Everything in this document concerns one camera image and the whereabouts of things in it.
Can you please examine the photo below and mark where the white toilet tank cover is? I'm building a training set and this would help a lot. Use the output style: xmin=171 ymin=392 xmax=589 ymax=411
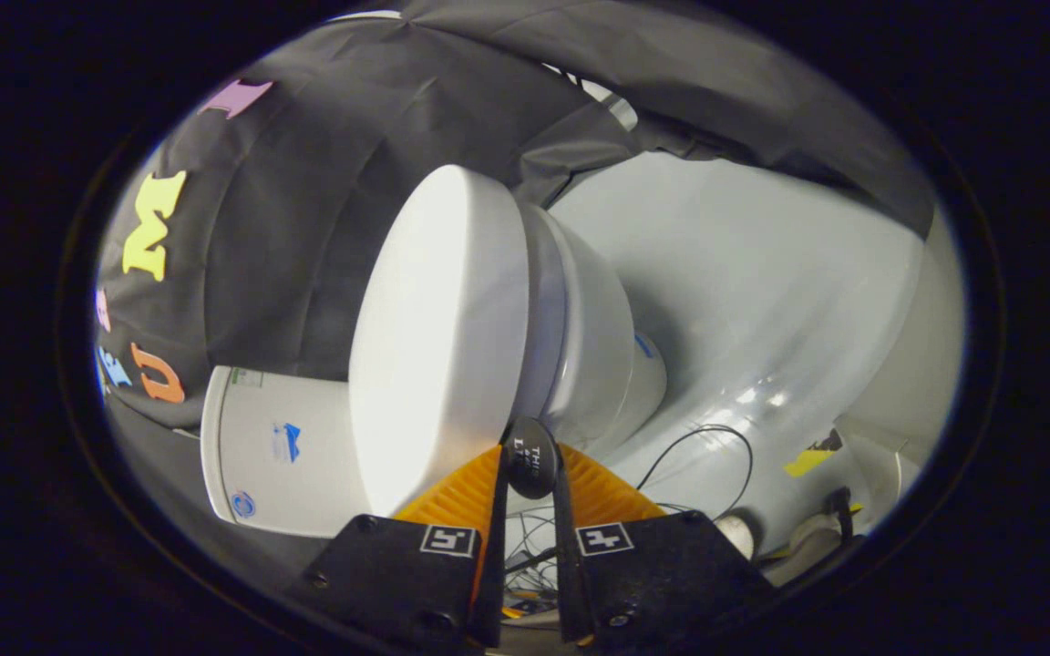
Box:
xmin=201 ymin=365 xmax=234 ymax=524

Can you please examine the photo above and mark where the white toilet lid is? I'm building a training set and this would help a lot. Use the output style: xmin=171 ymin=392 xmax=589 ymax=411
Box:
xmin=348 ymin=165 xmax=562 ymax=518

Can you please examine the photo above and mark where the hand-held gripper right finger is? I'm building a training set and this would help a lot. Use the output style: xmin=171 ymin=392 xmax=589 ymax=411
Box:
xmin=552 ymin=442 xmax=774 ymax=646

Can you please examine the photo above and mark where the yellow black floor tape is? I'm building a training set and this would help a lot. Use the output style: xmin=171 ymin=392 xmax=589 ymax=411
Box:
xmin=783 ymin=428 xmax=845 ymax=478

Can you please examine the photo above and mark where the white toilet bowl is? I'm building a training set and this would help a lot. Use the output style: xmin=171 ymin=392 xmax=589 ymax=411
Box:
xmin=511 ymin=202 xmax=669 ymax=456

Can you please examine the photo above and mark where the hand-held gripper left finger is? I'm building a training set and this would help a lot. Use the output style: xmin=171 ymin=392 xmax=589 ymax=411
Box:
xmin=283 ymin=444 xmax=510 ymax=652

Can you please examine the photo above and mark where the black backdrop cloth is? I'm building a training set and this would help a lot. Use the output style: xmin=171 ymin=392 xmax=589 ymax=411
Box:
xmin=97 ymin=0 xmax=936 ymax=429

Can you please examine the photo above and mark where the thin black cable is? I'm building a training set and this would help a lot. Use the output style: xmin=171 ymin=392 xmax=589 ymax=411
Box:
xmin=634 ymin=424 xmax=754 ymax=522

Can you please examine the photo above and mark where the white toilet tank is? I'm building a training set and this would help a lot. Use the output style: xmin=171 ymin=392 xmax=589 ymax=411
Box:
xmin=215 ymin=367 xmax=373 ymax=538

